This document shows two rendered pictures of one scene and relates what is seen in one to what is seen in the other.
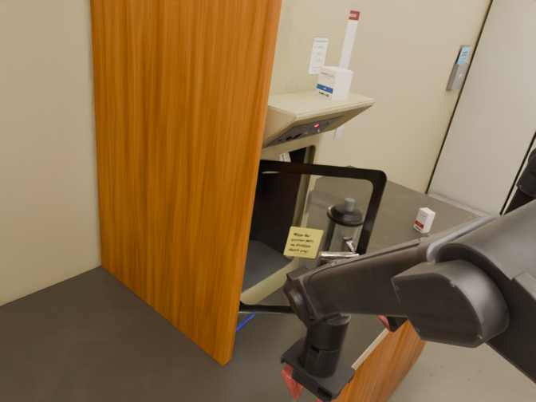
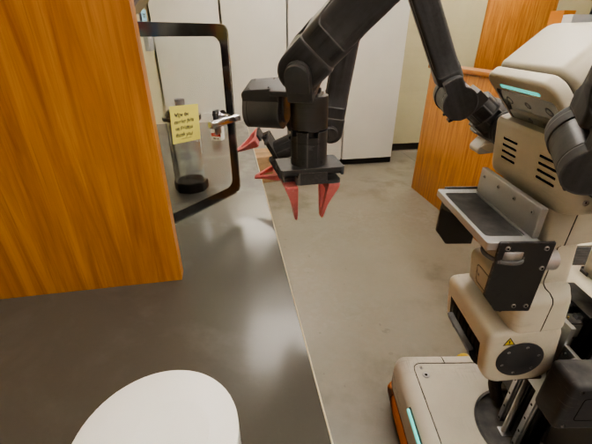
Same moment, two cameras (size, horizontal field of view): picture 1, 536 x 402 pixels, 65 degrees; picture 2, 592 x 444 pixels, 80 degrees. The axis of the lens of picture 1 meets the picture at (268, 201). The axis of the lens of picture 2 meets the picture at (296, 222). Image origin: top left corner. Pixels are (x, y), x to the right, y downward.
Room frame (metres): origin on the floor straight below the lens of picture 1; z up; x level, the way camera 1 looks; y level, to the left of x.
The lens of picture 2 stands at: (0.12, 0.29, 1.37)
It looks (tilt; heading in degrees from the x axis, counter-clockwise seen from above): 28 degrees down; 314
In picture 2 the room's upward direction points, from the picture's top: straight up
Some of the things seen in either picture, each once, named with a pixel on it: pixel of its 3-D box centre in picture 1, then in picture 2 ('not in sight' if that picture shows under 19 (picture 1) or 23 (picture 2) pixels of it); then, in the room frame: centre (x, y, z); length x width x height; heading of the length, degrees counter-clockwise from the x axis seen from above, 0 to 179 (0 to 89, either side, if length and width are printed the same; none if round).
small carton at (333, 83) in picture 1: (333, 83); not in sight; (0.93, -0.10, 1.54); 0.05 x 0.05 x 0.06; 43
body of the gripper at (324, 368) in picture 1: (321, 354); (308, 151); (0.49, -0.12, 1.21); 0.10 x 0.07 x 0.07; 55
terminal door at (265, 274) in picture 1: (303, 246); (186, 129); (0.83, -0.10, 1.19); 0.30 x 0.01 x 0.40; 101
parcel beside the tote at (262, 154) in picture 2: not in sight; (263, 165); (2.84, -2.05, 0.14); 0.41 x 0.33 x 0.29; 61
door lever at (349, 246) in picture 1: (337, 251); (219, 120); (0.81, -0.17, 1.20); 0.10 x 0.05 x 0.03; 101
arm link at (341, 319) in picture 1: (326, 321); (305, 111); (0.50, -0.11, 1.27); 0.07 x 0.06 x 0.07; 28
